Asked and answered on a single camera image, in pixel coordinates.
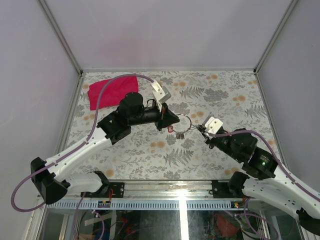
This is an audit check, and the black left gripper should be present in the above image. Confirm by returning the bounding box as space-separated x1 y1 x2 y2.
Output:
129 100 180 131

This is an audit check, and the key with red tag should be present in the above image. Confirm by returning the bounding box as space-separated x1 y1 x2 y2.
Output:
167 125 174 133

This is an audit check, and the large metal keyring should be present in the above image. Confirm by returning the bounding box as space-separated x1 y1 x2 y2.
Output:
173 113 193 140

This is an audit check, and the key with black tag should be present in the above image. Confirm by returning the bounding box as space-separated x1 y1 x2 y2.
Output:
190 124 204 132

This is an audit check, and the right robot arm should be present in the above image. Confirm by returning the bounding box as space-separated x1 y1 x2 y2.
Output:
196 125 320 235

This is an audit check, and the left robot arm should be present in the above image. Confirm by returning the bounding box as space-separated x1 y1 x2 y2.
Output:
30 91 180 205

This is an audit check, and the red cloth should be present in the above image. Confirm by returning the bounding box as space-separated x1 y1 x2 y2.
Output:
87 76 139 111

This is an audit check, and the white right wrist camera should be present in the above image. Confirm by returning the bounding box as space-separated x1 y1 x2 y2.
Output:
202 116 223 137

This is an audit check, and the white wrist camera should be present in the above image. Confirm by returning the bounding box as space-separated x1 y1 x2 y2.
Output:
151 80 172 112
202 116 223 137

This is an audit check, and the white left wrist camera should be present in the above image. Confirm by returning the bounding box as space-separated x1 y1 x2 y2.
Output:
151 80 172 112

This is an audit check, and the metal mounting rail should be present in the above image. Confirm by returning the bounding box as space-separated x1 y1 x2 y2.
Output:
111 180 234 200

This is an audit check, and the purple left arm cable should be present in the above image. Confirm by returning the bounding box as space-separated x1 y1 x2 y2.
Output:
11 74 157 212

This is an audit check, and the slotted cable duct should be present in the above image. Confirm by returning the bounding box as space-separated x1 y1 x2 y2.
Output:
48 199 240 211

